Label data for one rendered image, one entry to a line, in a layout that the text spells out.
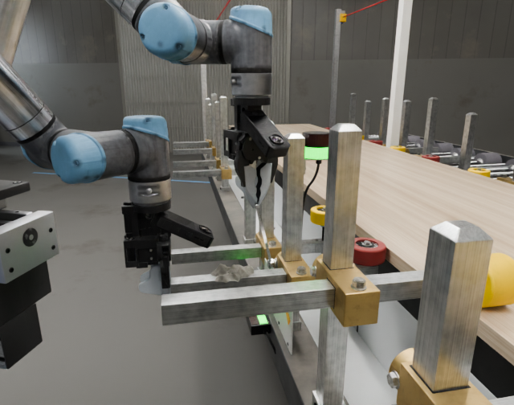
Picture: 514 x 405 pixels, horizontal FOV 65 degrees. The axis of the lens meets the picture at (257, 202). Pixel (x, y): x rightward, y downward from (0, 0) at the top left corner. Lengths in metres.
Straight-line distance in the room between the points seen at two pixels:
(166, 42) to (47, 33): 8.41
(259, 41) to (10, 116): 0.42
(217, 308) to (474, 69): 6.84
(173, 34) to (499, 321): 0.62
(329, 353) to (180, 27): 0.54
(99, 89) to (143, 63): 1.05
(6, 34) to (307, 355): 0.86
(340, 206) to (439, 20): 6.65
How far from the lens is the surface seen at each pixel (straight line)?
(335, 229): 0.59
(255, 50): 0.75
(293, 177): 0.81
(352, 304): 0.56
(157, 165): 0.72
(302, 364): 0.86
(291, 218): 0.83
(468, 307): 0.39
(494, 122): 7.34
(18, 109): 0.74
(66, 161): 0.65
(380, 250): 0.87
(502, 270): 0.70
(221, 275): 0.82
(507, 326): 0.70
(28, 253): 0.85
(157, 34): 0.63
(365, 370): 1.00
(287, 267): 0.84
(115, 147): 0.67
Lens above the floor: 1.23
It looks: 16 degrees down
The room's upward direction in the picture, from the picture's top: straight up
